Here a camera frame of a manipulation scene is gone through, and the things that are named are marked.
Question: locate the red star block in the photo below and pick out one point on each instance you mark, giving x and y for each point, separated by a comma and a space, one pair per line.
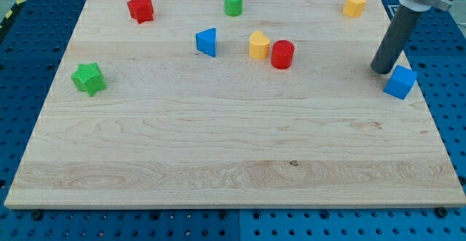
141, 10

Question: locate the yellow hexagon block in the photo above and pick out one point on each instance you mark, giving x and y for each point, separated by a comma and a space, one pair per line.
354, 8

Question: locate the green star block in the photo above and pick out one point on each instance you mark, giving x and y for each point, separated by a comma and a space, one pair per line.
89, 78

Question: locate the wooden board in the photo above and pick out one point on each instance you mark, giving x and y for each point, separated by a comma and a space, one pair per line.
177, 128

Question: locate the blue cube block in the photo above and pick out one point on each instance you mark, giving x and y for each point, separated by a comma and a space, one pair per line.
401, 82

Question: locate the red cylinder block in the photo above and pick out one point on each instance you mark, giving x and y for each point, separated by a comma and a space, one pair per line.
282, 54

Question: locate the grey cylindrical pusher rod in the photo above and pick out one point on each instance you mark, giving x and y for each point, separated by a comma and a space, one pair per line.
400, 29

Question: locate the blue triangle block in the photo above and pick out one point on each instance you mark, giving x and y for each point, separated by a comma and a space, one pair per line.
206, 41

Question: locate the green cylinder block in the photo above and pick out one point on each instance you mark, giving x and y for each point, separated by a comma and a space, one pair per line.
233, 8

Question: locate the yellow heart block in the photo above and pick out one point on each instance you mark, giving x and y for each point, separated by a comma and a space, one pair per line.
259, 45

